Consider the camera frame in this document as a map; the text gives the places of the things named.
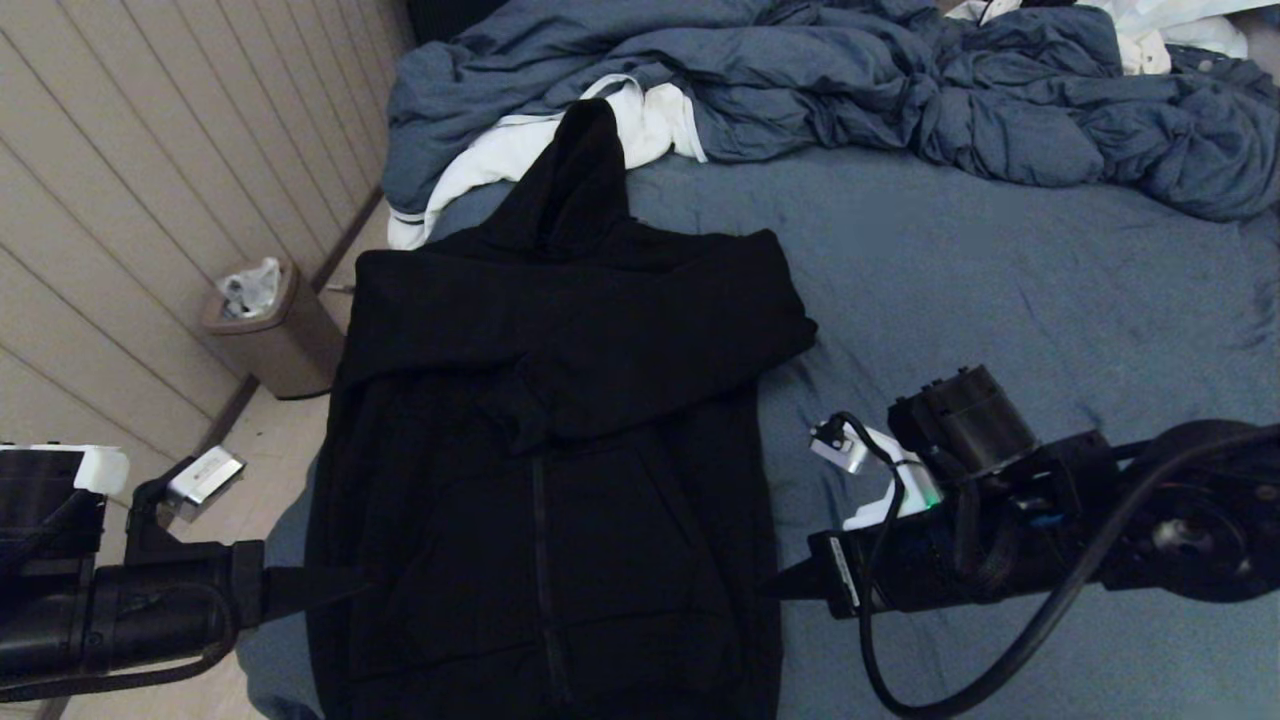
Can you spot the dark headboard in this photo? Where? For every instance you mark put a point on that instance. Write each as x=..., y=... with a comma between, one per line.
x=450, y=18

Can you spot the black zip hoodie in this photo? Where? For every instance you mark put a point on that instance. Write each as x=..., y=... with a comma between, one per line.
x=560, y=400

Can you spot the crumpled blue duvet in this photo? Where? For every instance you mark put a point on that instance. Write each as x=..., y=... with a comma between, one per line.
x=850, y=85

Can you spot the white plastic bin bag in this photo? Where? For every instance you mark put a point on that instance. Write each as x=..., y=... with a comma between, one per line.
x=252, y=288

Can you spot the white garment with dark trim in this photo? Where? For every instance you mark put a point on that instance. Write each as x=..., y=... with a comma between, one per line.
x=480, y=165

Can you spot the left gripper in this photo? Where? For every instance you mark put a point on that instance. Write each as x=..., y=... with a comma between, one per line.
x=140, y=615

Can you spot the blue bed sheet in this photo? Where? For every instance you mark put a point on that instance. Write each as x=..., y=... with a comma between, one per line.
x=1000, y=300

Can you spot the cream crumpled garment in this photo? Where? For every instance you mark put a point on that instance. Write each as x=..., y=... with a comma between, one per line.
x=1140, y=50

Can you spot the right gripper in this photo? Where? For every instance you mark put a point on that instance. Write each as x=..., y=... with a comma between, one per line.
x=930, y=570

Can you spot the white pillow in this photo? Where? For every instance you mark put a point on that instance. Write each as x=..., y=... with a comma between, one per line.
x=1190, y=20

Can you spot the beige trash bin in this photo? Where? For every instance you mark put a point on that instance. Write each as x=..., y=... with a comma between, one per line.
x=285, y=345

